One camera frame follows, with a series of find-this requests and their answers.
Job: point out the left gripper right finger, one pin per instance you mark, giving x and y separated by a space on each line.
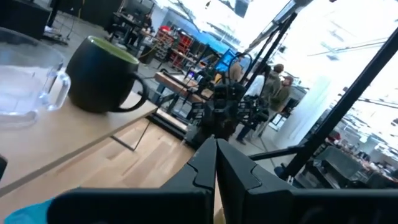
295 208

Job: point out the blue microfibre cloth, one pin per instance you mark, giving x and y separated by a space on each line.
28 214

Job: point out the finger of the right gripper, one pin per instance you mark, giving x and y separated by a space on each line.
198 112
257 110

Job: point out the black mug green inside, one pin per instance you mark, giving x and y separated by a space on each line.
96 77

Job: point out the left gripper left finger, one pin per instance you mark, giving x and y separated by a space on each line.
140 205

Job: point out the person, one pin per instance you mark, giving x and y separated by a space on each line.
255 88
276 81
285 93
235 70

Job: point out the black aluminium rig frame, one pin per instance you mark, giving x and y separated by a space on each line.
342 102

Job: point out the clear glass mug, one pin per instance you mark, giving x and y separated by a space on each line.
25 87

